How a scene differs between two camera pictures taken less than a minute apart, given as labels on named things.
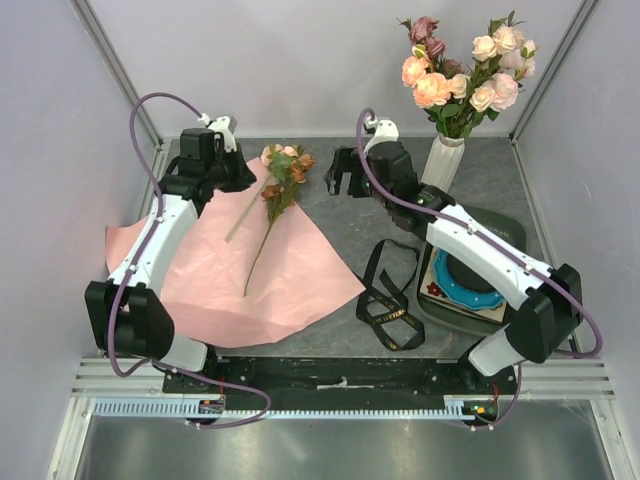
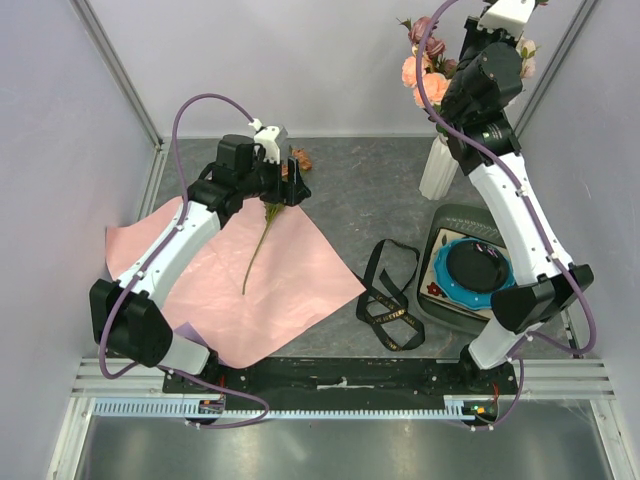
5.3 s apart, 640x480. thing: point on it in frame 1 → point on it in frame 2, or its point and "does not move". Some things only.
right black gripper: [347, 159] → [478, 34]
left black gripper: [245, 176] → [291, 192]
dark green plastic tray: [503, 221] does not move
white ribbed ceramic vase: [444, 163] does not move
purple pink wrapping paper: [246, 275] does not move
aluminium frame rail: [555, 377] does not move
